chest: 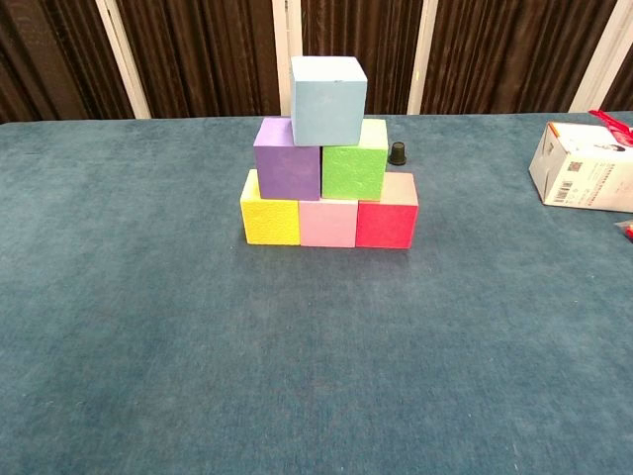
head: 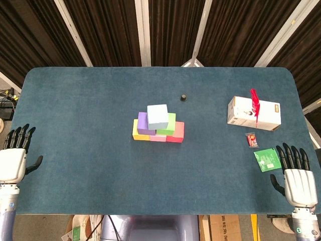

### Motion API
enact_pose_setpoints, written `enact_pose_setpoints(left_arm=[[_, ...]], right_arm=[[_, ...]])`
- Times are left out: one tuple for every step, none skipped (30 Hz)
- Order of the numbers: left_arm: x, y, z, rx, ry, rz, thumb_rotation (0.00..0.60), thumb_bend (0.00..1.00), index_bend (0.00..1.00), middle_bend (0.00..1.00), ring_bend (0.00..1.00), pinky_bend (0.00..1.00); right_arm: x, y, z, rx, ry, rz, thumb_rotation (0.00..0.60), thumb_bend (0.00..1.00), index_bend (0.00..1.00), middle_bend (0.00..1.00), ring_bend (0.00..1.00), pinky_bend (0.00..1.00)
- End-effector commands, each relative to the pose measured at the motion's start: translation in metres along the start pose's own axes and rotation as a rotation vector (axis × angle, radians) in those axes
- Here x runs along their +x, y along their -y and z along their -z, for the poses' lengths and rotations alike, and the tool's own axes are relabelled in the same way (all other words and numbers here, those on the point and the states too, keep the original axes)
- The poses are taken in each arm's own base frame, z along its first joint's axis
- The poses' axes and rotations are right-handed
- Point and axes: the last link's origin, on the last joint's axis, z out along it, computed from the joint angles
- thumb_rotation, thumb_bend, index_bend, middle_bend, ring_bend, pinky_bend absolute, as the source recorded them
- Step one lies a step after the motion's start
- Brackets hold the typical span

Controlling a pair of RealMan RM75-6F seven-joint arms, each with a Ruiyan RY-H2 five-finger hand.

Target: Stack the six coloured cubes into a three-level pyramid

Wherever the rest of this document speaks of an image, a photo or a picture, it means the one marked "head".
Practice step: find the yellow strip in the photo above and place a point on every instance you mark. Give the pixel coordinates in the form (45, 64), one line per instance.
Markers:
(254, 228)

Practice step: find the teal felt table cover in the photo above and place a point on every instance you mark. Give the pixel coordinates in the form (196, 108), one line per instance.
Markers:
(75, 113)

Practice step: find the red foam cube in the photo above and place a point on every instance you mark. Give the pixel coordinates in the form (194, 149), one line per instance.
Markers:
(178, 133)

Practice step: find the printed paper bag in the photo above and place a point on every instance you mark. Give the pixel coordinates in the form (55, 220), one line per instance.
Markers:
(82, 228)

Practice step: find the pink foam cube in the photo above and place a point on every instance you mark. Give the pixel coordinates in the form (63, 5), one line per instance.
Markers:
(158, 138)

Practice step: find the light blue foam cube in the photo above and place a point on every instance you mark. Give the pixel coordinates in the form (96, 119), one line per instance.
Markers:
(157, 116)

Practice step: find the white frame post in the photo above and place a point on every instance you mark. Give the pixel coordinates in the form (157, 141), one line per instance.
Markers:
(143, 32)
(72, 32)
(283, 32)
(201, 30)

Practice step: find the round wooden disc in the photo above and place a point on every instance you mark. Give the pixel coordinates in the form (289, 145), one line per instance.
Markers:
(1, 125)

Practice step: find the brown cardboard box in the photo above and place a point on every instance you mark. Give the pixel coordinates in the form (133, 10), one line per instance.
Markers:
(224, 228)

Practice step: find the blue-grey robot torso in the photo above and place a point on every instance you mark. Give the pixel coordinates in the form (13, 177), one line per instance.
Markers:
(150, 228)

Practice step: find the black device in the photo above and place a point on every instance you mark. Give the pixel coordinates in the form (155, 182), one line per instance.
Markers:
(6, 113)

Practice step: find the small red packet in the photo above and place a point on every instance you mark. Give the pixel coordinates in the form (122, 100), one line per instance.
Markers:
(252, 140)

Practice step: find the green foam cube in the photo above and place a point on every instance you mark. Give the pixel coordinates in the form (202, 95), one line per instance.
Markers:
(169, 128)

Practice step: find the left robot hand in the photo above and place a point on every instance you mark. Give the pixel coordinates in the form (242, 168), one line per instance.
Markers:
(12, 163)

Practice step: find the white frame beam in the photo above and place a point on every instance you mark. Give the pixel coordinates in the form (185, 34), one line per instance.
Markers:
(313, 107)
(7, 81)

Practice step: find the purple foam cube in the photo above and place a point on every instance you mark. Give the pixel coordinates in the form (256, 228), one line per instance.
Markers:
(143, 123)

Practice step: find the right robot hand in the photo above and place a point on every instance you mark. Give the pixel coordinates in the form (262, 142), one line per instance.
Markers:
(299, 185)

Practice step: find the green packet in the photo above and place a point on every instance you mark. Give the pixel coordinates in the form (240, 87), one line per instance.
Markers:
(267, 160)

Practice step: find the white printed cardboard box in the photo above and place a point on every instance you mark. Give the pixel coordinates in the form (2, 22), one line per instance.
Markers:
(268, 118)

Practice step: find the wooden plank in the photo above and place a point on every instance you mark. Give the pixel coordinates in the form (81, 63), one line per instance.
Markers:
(204, 229)

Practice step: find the beige round object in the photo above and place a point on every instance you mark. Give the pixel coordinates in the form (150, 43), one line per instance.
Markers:
(282, 224)

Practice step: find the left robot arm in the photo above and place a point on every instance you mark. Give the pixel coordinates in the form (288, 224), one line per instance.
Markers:
(7, 211)

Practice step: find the dark brown curtain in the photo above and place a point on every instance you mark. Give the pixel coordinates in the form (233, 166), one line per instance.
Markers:
(110, 32)

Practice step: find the small black cap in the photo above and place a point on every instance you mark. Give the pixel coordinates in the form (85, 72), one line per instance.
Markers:
(183, 97)

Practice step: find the yellow foam cube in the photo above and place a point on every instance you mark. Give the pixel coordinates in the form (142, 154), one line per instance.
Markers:
(139, 137)

